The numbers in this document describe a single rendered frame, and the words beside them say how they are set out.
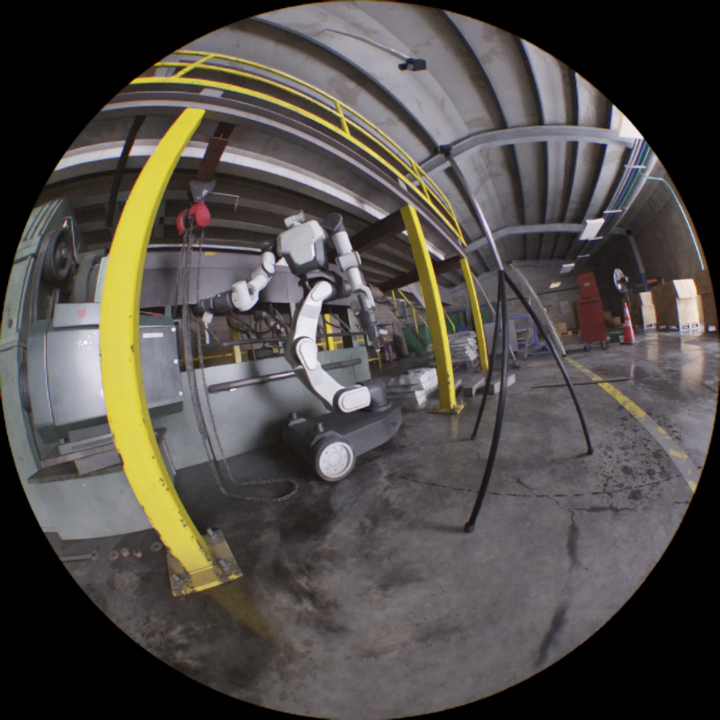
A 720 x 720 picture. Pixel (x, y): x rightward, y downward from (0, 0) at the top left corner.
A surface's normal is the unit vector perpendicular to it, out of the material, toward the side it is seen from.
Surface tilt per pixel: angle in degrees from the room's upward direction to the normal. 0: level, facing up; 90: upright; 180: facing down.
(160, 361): 90
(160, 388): 90
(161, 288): 90
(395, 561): 0
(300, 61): 171
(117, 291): 90
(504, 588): 0
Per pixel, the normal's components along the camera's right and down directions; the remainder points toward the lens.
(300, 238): -0.04, 0.15
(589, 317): -0.88, 0.15
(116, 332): 0.72, -0.11
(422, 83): 0.27, 0.96
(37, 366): 0.90, -0.14
